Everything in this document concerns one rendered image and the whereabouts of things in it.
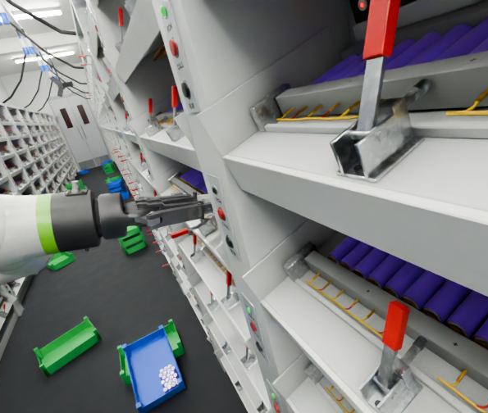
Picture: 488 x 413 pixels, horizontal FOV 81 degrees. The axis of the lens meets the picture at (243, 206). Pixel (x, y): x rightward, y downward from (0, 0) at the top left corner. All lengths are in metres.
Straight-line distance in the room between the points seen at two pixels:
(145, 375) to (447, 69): 1.57
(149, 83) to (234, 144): 0.72
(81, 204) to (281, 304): 0.32
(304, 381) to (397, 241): 0.41
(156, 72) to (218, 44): 0.71
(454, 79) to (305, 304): 0.27
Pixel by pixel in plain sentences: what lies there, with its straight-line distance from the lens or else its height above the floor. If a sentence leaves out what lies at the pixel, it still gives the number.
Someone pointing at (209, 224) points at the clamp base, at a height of 0.91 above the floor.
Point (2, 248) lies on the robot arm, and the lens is 0.50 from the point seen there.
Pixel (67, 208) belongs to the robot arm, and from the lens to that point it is 0.49.
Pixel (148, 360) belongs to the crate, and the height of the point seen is 0.07.
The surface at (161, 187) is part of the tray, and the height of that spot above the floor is 0.91.
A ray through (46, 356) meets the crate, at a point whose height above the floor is 0.00.
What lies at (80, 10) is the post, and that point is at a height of 1.65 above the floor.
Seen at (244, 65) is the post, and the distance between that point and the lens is 0.33.
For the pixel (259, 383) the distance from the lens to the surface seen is 0.83.
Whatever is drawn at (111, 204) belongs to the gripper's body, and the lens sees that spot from 0.49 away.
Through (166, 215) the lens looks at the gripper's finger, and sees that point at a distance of 0.47.
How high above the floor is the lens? 1.15
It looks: 22 degrees down
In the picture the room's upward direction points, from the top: 14 degrees counter-clockwise
